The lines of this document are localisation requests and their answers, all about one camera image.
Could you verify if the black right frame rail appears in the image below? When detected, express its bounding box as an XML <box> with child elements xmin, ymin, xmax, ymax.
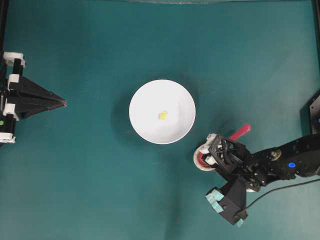
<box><xmin>311</xmin><ymin>0</ymin><xmax>320</xmax><ymax>51</ymax></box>

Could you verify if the pink plastic spoon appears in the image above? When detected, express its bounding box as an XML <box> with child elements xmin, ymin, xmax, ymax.
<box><xmin>200</xmin><ymin>124</ymin><xmax>251</xmax><ymax>169</ymax></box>

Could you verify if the speckled ceramic spoon rest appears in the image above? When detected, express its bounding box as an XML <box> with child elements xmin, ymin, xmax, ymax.
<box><xmin>193</xmin><ymin>145</ymin><xmax>215</xmax><ymax>172</ymax></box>

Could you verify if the black left frame rail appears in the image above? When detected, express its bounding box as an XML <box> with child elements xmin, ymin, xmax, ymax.
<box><xmin>0</xmin><ymin>0</ymin><xmax>9</xmax><ymax>52</ymax></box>

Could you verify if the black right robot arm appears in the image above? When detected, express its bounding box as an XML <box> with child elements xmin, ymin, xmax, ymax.
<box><xmin>193</xmin><ymin>133</ymin><xmax>320</xmax><ymax>192</ymax></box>

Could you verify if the black frame rail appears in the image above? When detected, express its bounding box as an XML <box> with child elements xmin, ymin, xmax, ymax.
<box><xmin>311</xmin><ymin>0</ymin><xmax>320</xmax><ymax>51</ymax></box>
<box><xmin>0</xmin><ymin>0</ymin><xmax>9</xmax><ymax>52</ymax></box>

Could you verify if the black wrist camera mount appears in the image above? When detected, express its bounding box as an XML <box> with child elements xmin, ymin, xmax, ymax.
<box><xmin>205</xmin><ymin>176</ymin><xmax>248</xmax><ymax>227</ymax></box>

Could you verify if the white round bowl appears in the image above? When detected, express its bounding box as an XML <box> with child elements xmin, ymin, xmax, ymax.
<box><xmin>128</xmin><ymin>79</ymin><xmax>196</xmax><ymax>145</ymax></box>

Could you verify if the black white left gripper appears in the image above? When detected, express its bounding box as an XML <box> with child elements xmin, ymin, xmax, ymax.
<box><xmin>0</xmin><ymin>52</ymin><xmax>67</xmax><ymax>144</ymax></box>

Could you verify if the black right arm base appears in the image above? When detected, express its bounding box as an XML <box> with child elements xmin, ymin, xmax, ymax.
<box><xmin>299</xmin><ymin>90</ymin><xmax>320</xmax><ymax>136</ymax></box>

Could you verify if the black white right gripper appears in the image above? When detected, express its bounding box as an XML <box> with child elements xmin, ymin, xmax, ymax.
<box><xmin>199</xmin><ymin>133</ymin><xmax>250</xmax><ymax>175</ymax></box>

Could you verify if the yellow hexagonal prism block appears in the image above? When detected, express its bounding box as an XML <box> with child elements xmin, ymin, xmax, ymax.
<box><xmin>158</xmin><ymin>111</ymin><xmax>168</xmax><ymax>120</ymax></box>

